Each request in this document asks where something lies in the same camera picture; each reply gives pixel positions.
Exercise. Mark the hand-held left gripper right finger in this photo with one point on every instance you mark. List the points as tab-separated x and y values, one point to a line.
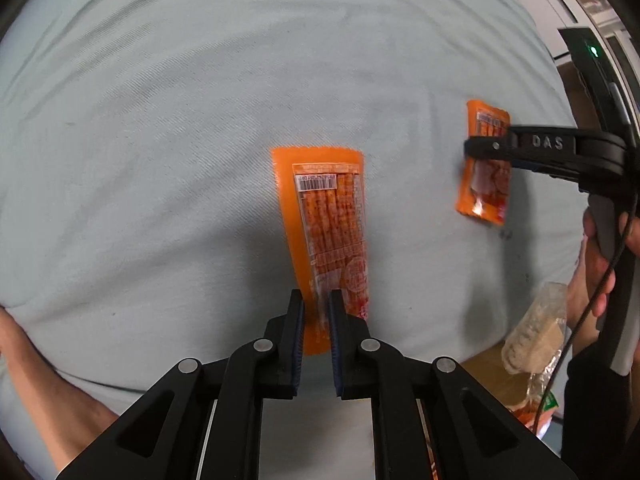
336	345

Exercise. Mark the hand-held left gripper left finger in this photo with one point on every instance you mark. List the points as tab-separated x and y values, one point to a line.
295	340

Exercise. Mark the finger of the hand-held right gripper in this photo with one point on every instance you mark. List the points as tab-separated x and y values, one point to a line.
575	170
520	144

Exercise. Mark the orange sausage snack packet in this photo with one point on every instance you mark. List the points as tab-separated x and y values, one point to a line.
325	200
485	195

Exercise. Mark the brown cardboard box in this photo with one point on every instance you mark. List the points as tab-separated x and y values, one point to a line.
492	375

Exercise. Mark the clear bag of biscuits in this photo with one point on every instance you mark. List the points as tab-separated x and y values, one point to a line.
535	330

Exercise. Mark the person's right hand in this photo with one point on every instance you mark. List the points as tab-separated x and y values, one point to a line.
590	280

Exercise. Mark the light blue bed sheet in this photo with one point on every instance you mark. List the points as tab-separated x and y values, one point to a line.
175	135

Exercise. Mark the person's dark clothing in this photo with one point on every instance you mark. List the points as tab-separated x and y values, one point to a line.
600	420

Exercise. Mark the person's bare leg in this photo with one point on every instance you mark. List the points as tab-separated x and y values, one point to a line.
45	380

